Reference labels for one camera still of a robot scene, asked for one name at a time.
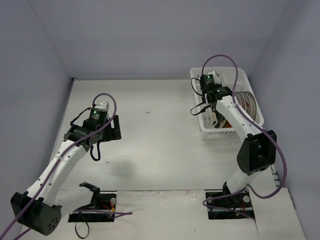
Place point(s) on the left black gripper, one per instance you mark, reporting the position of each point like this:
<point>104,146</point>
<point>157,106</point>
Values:
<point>114,128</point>

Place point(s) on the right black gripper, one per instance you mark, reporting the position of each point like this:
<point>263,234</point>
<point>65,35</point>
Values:
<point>219,121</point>

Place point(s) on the white plate red characters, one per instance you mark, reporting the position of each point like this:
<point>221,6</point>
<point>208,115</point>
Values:
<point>239,98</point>

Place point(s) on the orange plastic plate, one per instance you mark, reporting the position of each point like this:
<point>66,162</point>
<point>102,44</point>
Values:
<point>228,125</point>

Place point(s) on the green rimmed white plate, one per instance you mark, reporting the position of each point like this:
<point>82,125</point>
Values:
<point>253,106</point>

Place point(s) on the cream plate black blot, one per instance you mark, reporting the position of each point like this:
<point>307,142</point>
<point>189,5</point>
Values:
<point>219,120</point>

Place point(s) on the white plate orange sunburst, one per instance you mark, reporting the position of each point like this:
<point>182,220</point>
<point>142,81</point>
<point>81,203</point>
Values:
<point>247,103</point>

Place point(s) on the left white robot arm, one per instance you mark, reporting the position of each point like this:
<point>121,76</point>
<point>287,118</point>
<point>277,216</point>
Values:
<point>38,208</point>

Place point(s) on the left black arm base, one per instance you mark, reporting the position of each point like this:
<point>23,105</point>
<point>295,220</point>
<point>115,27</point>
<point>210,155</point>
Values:
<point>93,211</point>

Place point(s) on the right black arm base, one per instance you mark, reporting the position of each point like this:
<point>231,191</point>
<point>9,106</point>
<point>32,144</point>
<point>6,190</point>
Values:
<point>233,207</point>

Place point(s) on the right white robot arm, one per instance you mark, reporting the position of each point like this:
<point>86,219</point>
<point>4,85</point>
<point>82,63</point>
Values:
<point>257,151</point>

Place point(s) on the white plastic dish rack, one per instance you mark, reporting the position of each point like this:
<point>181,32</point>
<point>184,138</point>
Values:
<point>227,78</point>

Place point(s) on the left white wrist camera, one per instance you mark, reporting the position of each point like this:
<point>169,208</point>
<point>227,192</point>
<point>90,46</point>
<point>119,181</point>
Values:
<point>103,105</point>

